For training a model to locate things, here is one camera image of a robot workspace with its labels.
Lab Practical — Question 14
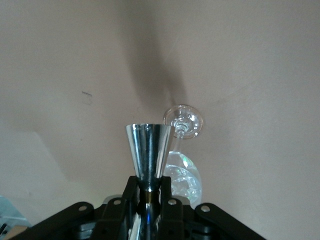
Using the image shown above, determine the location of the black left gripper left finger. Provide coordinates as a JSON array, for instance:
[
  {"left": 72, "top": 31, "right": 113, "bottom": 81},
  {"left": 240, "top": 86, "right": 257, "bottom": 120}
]
[{"left": 9, "top": 175, "right": 141, "bottom": 240}]

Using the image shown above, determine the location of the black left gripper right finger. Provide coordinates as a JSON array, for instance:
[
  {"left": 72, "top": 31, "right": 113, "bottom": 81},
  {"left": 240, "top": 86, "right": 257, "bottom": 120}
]
[{"left": 159, "top": 175, "right": 266, "bottom": 240}]

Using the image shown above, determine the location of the silver metal jigger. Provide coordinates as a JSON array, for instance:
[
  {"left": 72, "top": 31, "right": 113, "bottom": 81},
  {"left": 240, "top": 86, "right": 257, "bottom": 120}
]
[{"left": 124, "top": 122, "right": 173, "bottom": 240}]

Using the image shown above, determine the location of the clear faceted wine glass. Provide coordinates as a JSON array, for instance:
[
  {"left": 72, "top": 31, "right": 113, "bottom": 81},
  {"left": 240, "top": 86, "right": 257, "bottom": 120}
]
[{"left": 162, "top": 104, "right": 205, "bottom": 208}]

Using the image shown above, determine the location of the brown table cover sheet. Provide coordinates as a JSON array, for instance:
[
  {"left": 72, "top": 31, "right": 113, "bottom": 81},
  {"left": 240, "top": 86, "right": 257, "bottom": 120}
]
[{"left": 0, "top": 0, "right": 320, "bottom": 233}]

